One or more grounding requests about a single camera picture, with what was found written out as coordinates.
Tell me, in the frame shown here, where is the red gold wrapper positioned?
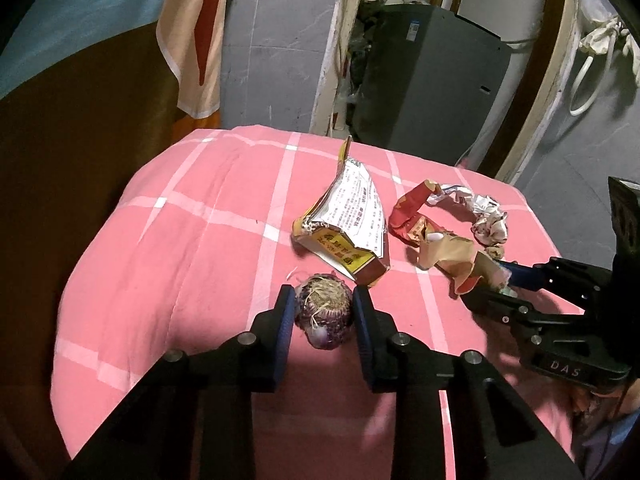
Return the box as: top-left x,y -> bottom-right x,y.
389,180 -> 512,297

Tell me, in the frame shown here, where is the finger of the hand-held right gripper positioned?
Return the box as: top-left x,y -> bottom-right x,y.
499,257 -> 613,314
459,284 -> 586,347

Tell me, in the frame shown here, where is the white hose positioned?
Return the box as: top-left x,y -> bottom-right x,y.
570,50 -> 618,116

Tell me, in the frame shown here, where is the white printed wrapper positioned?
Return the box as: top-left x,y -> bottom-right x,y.
425,182 -> 509,261

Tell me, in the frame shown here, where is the white painted door frame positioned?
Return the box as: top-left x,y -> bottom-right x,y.
310,0 -> 373,137

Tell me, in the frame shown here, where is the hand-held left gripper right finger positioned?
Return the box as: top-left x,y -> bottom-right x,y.
351,285 -> 586,480

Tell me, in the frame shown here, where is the cream red blue cloth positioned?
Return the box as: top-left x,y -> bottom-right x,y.
0,0 -> 231,121

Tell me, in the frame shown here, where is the brown wooden door frame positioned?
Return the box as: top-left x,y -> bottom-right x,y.
492,0 -> 583,186

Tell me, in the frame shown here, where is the pink plaid blanket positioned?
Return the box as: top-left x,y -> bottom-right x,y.
50,125 -> 576,480

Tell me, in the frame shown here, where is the grey washing machine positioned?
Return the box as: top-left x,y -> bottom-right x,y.
360,2 -> 513,166

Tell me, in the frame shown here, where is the purple onion bulb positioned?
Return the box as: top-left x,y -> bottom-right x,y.
294,274 -> 353,348

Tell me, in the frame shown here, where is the person's right forearm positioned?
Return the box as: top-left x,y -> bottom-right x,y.
570,385 -> 640,480

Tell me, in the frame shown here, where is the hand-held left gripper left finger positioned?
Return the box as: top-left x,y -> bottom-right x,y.
60,284 -> 296,480

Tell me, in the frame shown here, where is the crushed yellow paper box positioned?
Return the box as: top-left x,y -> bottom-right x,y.
292,135 -> 391,286

